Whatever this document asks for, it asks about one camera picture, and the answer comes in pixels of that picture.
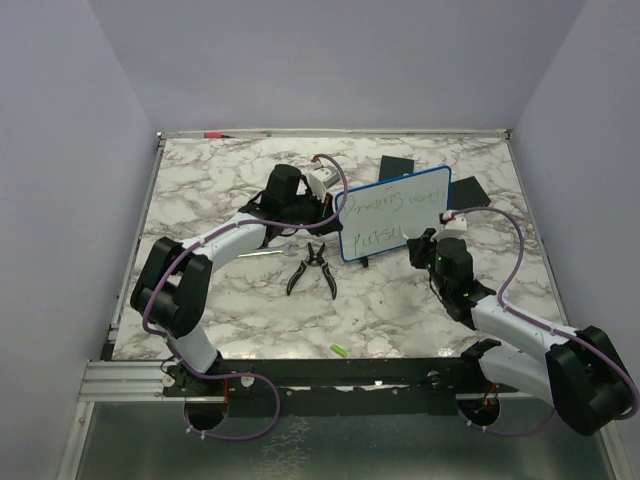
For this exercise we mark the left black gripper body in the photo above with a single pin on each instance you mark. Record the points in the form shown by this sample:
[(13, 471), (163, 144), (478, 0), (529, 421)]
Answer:
[(307, 210)]

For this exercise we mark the black flat box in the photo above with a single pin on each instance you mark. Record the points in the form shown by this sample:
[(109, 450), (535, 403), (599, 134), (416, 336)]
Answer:
[(392, 167)]

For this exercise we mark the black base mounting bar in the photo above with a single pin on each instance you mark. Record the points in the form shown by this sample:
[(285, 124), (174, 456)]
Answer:
[(335, 387)]

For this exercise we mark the blue framed whiteboard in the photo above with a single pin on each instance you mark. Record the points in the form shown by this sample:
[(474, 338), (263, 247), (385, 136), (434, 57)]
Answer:
[(374, 215)]

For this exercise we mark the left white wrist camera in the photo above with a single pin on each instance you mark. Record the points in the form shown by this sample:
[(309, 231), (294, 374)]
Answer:
[(321, 178)]

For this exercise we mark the black handled pliers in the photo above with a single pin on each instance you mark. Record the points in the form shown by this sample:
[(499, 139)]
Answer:
[(314, 259)]

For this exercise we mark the black network switch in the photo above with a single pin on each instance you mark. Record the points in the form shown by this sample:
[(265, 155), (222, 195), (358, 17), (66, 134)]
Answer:
[(467, 193)]

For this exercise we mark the silver open end wrench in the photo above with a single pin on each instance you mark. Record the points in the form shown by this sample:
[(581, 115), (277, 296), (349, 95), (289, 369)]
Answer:
[(287, 249)]

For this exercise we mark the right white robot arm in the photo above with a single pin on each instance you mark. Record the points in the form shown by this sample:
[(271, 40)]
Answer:
[(577, 372)]

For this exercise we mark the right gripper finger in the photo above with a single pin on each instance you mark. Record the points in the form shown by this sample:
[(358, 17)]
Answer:
[(416, 252), (419, 235)]

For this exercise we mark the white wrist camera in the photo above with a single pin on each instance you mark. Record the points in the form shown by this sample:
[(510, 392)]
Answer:
[(321, 178), (454, 225)]

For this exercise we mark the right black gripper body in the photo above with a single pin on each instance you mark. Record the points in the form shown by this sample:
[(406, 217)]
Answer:
[(438, 278)]

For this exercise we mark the red marker on rail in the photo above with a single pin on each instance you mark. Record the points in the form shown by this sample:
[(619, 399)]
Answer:
[(216, 135)]

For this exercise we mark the green marker cap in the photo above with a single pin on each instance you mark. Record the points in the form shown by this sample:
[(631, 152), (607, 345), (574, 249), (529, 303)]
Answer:
[(338, 350)]

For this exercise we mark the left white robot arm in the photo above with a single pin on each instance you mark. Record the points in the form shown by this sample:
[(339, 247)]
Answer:
[(172, 289)]

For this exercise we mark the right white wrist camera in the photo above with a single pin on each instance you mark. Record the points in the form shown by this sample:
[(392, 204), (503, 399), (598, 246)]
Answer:
[(454, 225)]

